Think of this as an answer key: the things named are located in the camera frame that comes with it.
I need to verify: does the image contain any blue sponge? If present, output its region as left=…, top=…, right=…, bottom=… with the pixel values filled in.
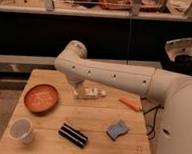
left=106, top=121, right=129, bottom=141

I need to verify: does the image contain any black cable on floor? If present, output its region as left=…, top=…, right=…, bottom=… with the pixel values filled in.
left=141, top=102, right=166, bottom=142

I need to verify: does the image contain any orange marker pen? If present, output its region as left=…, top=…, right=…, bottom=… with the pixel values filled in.
left=119, top=96, right=141, bottom=112

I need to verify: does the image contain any orange ceramic bowl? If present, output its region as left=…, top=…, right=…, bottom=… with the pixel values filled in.
left=23, top=84, right=59, bottom=113

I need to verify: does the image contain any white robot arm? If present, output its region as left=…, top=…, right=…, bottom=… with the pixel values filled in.
left=54, top=41, right=192, bottom=154

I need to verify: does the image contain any wooden table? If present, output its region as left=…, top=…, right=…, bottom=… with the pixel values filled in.
left=0, top=70, right=152, bottom=154

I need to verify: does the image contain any clear plastic cup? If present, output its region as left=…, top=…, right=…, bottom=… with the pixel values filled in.
left=9, top=118, right=34, bottom=144

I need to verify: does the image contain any black striped rectangular box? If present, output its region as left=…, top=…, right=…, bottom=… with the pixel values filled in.
left=58, top=123, right=88, bottom=149

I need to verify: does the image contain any white tube package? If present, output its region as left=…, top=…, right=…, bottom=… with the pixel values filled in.
left=82, top=87, right=106, bottom=100

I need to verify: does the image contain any orange crate on shelf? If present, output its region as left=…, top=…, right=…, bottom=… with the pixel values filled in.
left=98, top=0, right=131, bottom=10

